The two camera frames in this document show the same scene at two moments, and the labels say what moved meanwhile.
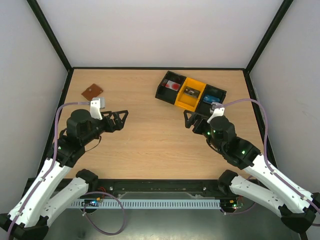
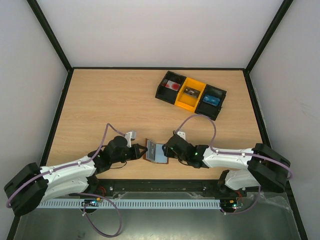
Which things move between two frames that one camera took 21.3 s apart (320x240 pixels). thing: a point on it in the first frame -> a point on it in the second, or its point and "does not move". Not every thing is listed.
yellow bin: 188,101 does not move
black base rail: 158,189 does not move
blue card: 211,99 does not move
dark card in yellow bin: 192,91 does not move
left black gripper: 118,125 -> 136,154
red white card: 173,85 does not move
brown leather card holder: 92,92 -> 155,153
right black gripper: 196,122 -> 171,145
